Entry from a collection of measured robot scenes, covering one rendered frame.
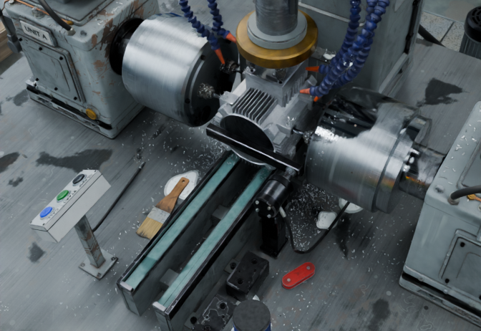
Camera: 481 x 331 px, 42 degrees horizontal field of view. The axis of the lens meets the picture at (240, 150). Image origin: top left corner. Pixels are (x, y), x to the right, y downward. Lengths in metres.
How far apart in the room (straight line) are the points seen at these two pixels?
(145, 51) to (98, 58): 0.15
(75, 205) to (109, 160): 0.43
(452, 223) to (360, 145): 0.24
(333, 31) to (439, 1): 2.07
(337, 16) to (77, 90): 0.71
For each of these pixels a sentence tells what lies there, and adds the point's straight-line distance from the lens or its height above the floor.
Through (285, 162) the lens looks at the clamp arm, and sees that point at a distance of 1.42.
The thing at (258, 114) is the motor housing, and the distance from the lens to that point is 1.41.
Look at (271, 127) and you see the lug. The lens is 1.40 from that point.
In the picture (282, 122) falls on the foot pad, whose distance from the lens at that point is 1.43.
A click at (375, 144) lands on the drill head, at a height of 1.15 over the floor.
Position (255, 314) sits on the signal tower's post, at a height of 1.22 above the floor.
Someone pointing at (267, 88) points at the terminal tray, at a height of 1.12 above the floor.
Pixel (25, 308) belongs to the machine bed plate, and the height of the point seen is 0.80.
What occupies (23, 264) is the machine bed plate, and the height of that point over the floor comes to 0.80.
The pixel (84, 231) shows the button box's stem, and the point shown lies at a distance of 1.45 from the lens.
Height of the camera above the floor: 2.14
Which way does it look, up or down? 50 degrees down
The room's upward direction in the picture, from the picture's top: 4 degrees counter-clockwise
